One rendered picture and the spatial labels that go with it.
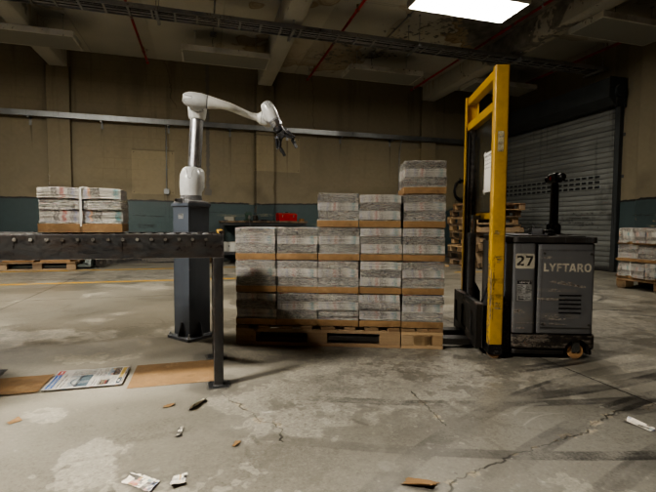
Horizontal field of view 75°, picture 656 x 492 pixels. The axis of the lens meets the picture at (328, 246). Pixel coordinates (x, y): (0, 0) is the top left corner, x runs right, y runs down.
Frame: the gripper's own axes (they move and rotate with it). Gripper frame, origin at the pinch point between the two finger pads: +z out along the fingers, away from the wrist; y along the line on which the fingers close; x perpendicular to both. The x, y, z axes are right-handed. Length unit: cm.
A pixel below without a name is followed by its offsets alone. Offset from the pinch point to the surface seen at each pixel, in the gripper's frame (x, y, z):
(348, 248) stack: -31, 29, 85
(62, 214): -167, -19, -3
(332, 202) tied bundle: -27, 32, 52
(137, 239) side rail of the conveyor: -153, 6, 26
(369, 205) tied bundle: -16, 50, 65
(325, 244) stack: -38, 18, 75
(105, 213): -152, -10, 5
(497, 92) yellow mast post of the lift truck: 24, 145, 39
